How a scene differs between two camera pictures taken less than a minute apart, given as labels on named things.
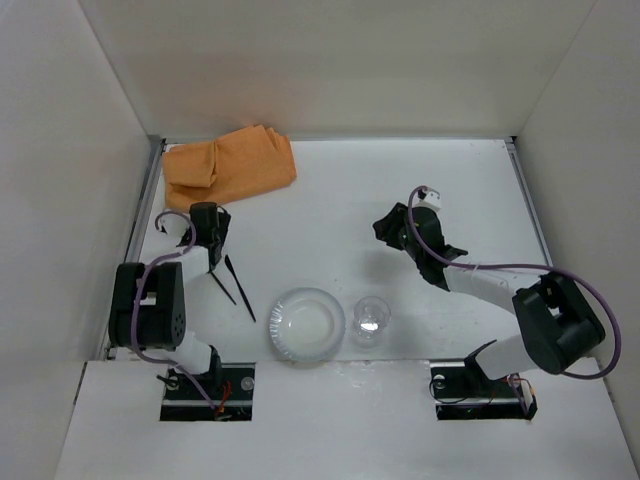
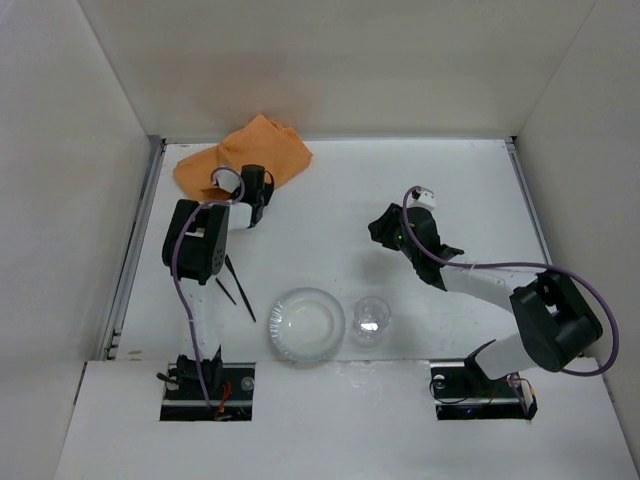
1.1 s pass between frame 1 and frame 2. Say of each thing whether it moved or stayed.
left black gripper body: moved
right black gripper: stayed
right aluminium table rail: stayed
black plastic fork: stayed
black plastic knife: stayed
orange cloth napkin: moved
